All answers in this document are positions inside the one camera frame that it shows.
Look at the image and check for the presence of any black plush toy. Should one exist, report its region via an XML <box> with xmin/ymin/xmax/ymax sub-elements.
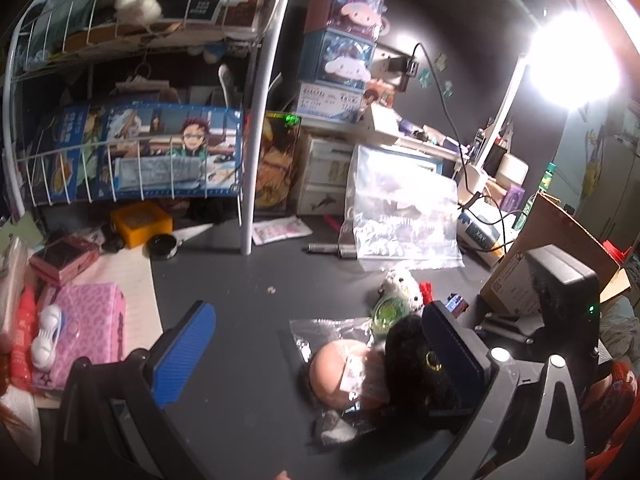
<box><xmin>384</xmin><ymin>314</ymin><xmax>462</xmax><ymax>414</ymax></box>

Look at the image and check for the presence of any brown cardboard box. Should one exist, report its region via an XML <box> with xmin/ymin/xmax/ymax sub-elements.
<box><xmin>480</xmin><ymin>194</ymin><xmax>630</xmax><ymax>316</ymax></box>

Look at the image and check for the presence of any green round badge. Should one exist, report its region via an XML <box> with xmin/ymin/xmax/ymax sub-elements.
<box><xmin>372</xmin><ymin>295</ymin><xmax>409</xmax><ymax>334</ymax></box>

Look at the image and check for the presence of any pink patterned box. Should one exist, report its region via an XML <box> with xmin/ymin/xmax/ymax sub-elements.
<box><xmin>32</xmin><ymin>283</ymin><xmax>126</xmax><ymax>391</ymax></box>

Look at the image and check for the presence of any bagged doll head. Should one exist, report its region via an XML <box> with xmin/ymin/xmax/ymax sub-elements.
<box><xmin>290</xmin><ymin>318</ymin><xmax>390</xmax><ymax>448</ymax></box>

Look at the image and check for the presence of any black round tin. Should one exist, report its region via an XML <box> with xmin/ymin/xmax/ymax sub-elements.
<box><xmin>145</xmin><ymin>234</ymin><xmax>180</xmax><ymax>261</ymax></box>

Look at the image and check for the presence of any white contact lens case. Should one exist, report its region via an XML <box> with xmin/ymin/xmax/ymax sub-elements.
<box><xmin>30</xmin><ymin>304</ymin><xmax>64</xmax><ymax>372</ymax></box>

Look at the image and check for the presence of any purple tissue pack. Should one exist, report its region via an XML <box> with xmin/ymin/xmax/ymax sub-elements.
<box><xmin>500</xmin><ymin>184</ymin><xmax>525</xmax><ymax>212</ymax></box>

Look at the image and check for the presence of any red small bottle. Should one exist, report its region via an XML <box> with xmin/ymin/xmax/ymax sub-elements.
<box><xmin>10</xmin><ymin>284</ymin><xmax>37</xmax><ymax>392</ymax></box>

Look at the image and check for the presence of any orange small box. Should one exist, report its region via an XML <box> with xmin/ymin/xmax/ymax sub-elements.
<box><xmin>110</xmin><ymin>200</ymin><xmax>174</xmax><ymax>249</ymax></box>

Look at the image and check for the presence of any pink metallic case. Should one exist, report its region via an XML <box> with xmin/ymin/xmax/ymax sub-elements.
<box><xmin>29</xmin><ymin>236</ymin><xmax>100</xmax><ymax>287</ymax></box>

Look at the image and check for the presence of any grey marker pen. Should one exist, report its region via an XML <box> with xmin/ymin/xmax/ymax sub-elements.
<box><xmin>305</xmin><ymin>243</ymin><xmax>358</xmax><ymax>259</ymax></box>

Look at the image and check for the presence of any white paper roll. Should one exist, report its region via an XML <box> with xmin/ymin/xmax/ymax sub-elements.
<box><xmin>496</xmin><ymin>153</ymin><xmax>528</xmax><ymax>190</ymax></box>

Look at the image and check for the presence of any clear plastic zip bag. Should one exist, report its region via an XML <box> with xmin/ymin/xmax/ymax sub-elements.
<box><xmin>338</xmin><ymin>144</ymin><xmax>463</xmax><ymax>271</ymax></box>

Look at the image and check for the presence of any pink white sachet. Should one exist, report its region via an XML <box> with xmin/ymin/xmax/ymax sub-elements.
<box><xmin>252</xmin><ymin>216</ymin><xmax>312</xmax><ymax>246</ymax></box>

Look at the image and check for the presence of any anime poster box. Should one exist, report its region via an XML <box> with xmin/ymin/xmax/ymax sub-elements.
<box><xmin>28</xmin><ymin>101</ymin><xmax>243</xmax><ymax>204</ymax></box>

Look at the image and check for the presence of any orange anime card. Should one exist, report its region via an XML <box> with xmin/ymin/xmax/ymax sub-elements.
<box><xmin>255</xmin><ymin>112</ymin><xmax>302</xmax><ymax>212</ymax></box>

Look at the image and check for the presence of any white drawer unit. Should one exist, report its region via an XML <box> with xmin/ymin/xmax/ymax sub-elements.
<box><xmin>290</xmin><ymin>133</ymin><xmax>354</xmax><ymax>216</ymax></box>

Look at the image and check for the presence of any white desk lamp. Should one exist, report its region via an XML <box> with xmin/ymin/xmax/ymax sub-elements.
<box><xmin>458</xmin><ymin>10</ymin><xmax>620</xmax><ymax>206</ymax></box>

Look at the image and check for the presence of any white blue box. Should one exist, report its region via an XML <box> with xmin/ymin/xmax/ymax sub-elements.
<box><xmin>295</xmin><ymin>82</ymin><xmax>363</xmax><ymax>124</ymax></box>

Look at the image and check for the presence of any pink character drawer box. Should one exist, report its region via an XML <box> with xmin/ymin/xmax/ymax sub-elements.
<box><xmin>304</xmin><ymin>0</ymin><xmax>390</xmax><ymax>41</ymax></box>

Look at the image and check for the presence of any white plush keychain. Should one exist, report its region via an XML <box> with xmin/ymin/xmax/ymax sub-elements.
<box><xmin>378</xmin><ymin>266</ymin><xmax>424</xmax><ymax>310</ymax></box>

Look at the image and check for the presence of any white wire rack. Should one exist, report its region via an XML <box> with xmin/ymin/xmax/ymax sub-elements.
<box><xmin>1</xmin><ymin>0</ymin><xmax>288</xmax><ymax>254</ymax></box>

